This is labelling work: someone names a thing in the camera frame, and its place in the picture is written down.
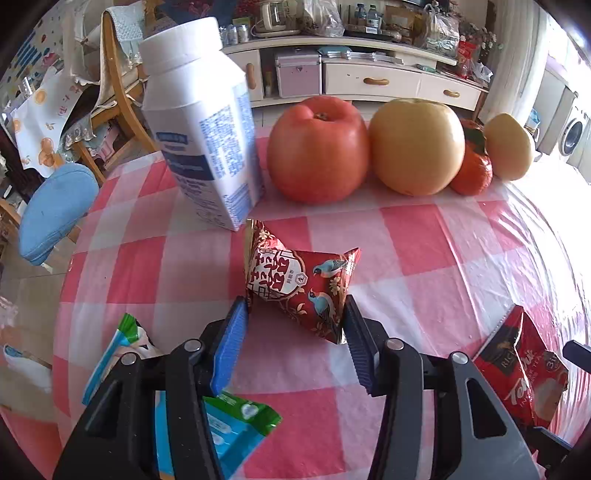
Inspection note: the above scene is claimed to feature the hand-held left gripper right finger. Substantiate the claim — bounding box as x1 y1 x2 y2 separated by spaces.
344 295 541 480

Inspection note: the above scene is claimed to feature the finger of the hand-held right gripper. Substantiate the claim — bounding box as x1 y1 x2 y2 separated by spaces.
526 425 573 467
562 340 591 370

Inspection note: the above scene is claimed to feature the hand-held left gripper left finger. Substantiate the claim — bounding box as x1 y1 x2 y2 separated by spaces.
53 295 250 480

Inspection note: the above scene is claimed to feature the red milk tea packet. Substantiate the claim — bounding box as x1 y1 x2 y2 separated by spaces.
472 305 570 430

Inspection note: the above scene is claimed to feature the red bird-print snack packet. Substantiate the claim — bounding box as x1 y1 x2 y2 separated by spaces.
245 219 362 346

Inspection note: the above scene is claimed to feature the blue cartoon snack packet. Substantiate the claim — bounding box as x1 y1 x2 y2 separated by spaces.
82 313 282 480

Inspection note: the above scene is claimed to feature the pink checked tablecloth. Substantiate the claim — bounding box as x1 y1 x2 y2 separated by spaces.
0 124 591 480

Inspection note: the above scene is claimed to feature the red apple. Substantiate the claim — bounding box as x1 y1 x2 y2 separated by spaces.
267 96 371 205

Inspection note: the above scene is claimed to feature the large yellow pear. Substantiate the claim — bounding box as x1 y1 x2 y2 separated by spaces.
368 98 466 197

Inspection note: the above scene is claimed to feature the orange persimmon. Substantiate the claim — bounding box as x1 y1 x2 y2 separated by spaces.
449 119 494 195

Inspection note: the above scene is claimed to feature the blue seat cushion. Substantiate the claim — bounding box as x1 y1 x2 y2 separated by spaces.
19 164 100 266

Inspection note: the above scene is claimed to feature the small yellow pear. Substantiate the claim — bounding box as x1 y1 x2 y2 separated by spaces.
483 113 534 182

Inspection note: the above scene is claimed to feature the white washing machine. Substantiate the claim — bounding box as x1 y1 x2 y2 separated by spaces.
551 104 585 160

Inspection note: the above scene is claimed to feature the white plastic bottle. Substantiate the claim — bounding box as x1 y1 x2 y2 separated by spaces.
141 17 266 232

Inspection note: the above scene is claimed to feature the white TV cabinet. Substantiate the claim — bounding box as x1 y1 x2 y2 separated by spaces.
222 37 490 112

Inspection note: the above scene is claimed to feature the pink metal case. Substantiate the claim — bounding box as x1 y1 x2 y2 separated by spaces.
276 52 322 97

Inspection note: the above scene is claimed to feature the wooden chair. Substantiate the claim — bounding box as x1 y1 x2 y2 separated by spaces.
76 7 160 185

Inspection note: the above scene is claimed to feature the orange fruit printed cloth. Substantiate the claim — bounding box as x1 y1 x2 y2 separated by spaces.
11 69 75 178

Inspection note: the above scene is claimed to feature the red plastic bag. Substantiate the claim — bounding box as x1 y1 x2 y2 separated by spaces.
457 41 481 77

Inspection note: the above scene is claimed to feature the white curtain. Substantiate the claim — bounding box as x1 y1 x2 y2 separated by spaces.
475 0 550 121

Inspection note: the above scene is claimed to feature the clear plastic bag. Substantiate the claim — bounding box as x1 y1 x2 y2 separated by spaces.
302 0 345 38
422 4 460 56

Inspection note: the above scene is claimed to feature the cardboard box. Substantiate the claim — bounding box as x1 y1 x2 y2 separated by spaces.
385 4 423 33

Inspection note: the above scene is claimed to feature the white electric kettle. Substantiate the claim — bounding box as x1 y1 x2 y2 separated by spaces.
254 0 301 38

